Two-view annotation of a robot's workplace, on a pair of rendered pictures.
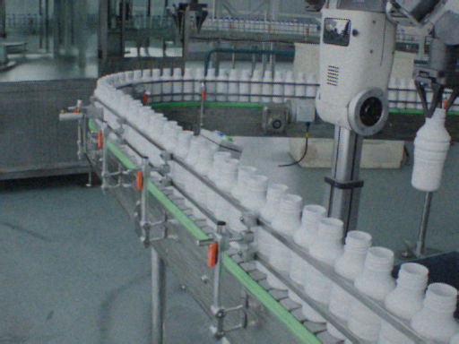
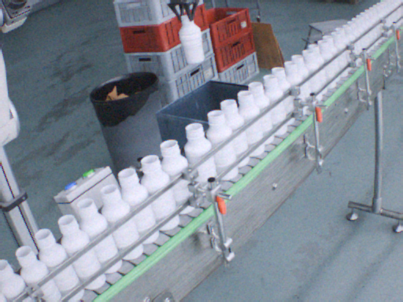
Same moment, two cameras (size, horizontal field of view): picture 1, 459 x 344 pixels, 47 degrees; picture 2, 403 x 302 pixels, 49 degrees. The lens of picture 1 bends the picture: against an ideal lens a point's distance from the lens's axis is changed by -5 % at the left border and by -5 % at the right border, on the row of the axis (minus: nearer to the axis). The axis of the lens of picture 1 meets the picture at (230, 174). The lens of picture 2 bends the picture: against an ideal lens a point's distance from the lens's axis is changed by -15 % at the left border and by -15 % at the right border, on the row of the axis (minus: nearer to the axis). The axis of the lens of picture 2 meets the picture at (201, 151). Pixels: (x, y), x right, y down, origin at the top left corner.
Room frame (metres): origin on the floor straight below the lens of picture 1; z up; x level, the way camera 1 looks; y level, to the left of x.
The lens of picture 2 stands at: (1.60, 1.04, 1.65)
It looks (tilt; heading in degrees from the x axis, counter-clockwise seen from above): 28 degrees down; 251
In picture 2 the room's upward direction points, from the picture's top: 11 degrees counter-clockwise
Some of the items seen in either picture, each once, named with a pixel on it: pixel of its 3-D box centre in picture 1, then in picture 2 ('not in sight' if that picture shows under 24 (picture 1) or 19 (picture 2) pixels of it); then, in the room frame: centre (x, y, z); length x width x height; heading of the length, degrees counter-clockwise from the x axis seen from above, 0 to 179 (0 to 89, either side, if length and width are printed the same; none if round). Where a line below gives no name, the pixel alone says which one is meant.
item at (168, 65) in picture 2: not in sight; (169, 52); (0.46, -2.49, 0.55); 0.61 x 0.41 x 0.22; 33
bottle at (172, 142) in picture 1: (174, 158); (158, 193); (1.40, 0.15, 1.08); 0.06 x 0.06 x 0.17
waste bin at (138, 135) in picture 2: not in sight; (134, 130); (1.01, -1.84, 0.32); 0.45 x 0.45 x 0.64
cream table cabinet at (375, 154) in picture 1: (348, 105); not in sight; (5.60, -1.18, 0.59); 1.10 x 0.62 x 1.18; 98
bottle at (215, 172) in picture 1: (220, 190); (233, 133); (1.15, 0.02, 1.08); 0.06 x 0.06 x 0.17
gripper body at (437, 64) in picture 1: (443, 59); not in sight; (1.05, -0.40, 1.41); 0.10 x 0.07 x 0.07; 120
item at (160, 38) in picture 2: not in sight; (164, 26); (0.46, -2.50, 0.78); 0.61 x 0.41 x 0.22; 33
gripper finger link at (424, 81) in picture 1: (436, 94); (186, 8); (1.05, -0.40, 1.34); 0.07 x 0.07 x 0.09; 30
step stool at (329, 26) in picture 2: not in sight; (330, 40); (-1.26, -2.66, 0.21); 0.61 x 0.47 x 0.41; 80
